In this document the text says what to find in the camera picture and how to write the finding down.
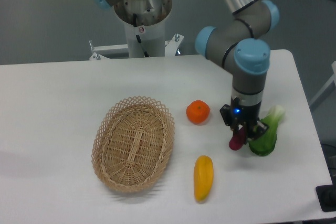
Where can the purple sweet potato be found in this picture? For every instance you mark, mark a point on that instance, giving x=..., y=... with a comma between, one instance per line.
x=238, y=139

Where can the woven wicker basket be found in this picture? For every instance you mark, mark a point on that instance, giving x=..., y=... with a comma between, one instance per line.
x=133, y=144

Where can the orange tangerine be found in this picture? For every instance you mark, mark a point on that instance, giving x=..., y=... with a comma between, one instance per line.
x=198, y=111

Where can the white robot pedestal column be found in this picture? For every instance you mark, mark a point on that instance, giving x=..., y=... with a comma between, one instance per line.
x=145, y=35

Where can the white table leg frame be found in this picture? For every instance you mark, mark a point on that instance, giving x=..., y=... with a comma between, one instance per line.
x=327, y=88

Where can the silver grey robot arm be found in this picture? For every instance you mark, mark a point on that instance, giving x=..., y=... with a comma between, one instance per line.
x=238, y=49

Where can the black device at table edge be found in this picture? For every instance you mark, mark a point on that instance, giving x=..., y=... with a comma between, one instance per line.
x=326, y=197

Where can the green bok choy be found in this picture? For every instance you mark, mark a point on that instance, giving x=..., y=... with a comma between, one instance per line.
x=264, y=145

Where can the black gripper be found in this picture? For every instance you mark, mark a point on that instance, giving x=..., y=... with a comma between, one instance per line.
x=237, y=114

